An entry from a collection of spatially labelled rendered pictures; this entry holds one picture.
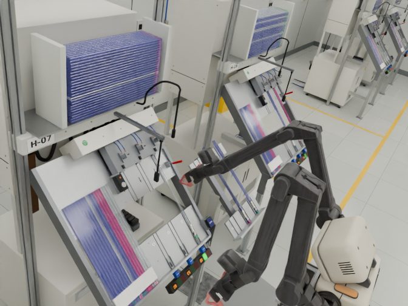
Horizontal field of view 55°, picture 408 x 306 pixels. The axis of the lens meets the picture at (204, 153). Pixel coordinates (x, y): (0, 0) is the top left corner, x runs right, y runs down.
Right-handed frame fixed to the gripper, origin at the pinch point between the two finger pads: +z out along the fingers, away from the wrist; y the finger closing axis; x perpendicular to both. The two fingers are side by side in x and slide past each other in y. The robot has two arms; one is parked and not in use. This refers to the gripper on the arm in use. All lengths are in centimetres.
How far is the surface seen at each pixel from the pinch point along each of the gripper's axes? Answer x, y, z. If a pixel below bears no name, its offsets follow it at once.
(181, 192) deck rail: 8.6, -7.7, 16.3
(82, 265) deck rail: 8, 60, 14
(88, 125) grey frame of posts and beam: -42, 33, 5
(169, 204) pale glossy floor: 35, -84, 119
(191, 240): 31.1, 3.8, 13.4
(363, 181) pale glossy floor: 121, -266, 28
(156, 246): 22.0, 24.6, 13.7
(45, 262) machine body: 7, 55, 58
